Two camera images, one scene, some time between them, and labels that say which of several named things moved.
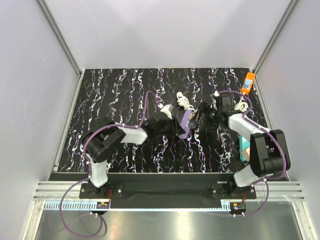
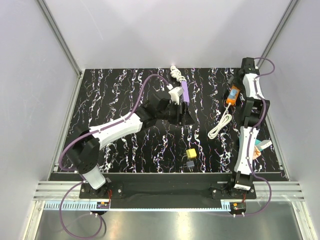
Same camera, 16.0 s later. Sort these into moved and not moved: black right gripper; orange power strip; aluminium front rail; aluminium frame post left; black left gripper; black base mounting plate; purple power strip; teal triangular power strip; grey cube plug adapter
Moved: black left gripper; purple power strip; orange power strip; black right gripper; grey cube plug adapter
Not moved: aluminium frame post left; black base mounting plate; aluminium front rail; teal triangular power strip
